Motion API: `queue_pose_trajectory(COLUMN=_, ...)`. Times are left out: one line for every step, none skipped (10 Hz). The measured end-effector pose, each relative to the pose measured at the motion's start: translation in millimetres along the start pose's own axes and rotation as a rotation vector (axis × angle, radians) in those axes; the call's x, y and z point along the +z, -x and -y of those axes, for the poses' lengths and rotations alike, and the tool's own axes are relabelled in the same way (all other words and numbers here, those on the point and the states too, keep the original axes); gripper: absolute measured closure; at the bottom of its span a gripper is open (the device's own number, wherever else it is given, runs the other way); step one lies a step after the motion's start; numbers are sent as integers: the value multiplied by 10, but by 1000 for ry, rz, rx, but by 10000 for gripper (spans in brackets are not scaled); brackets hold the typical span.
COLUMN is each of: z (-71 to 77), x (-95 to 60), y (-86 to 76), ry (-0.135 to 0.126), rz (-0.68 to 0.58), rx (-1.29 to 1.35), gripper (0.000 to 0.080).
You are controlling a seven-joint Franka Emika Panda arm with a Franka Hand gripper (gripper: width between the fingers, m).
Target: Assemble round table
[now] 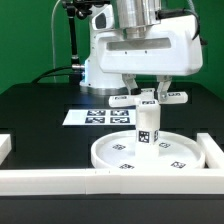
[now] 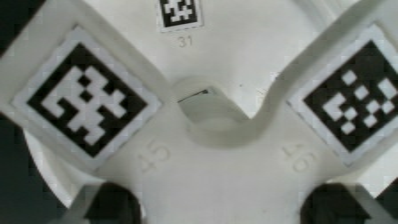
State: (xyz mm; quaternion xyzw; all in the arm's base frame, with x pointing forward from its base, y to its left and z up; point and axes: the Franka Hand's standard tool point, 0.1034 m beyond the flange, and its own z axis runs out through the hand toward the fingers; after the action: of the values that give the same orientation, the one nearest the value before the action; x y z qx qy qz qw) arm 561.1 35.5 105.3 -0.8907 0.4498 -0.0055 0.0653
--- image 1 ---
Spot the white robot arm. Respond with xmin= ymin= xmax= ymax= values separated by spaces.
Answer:
xmin=80 ymin=0 xmax=203 ymax=104

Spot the white marker base plate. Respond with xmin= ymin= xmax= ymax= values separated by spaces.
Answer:
xmin=63 ymin=109 xmax=136 ymax=126

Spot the white fence bar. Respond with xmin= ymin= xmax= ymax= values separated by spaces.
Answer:
xmin=0 ymin=134 xmax=12 ymax=165
xmin=0 ymin=169 xmax=224 ymax=196
xmin=197 ymin=133 xmax=224 ymax=169

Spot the white front fence bar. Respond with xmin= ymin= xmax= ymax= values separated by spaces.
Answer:
xmin=0 ymin=169 xmax=224 ymax=196

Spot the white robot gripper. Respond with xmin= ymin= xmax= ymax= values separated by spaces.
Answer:
xmin=96 ymin=15 xmax=203 ymax=102

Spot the white round table top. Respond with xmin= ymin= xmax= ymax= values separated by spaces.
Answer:
xmin=91 ymin=130 xmax=205 ymax=171

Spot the black cable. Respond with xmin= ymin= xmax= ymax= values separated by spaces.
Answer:
xmin=31 ymin=65 xmax=75 ymax=84

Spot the white left fence bar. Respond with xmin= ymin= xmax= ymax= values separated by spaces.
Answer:
xmin=0 ymin=134 xmax=12 ymax=165

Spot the white cross-shaped table base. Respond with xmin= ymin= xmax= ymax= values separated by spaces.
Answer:
xmin=109 ymin=88 xmax=188 ymax=107

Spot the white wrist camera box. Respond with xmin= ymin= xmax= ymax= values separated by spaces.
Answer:
xmin=91 ymin=5 xmax=115 ymax=30

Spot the white right fence bar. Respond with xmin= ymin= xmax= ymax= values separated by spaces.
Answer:
xmin=197 ymin=133 xmax=224 ymax=169

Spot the white cable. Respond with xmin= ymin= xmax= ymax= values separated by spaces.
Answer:
xmin=50 ymin=0 xmax=63 ymax=84

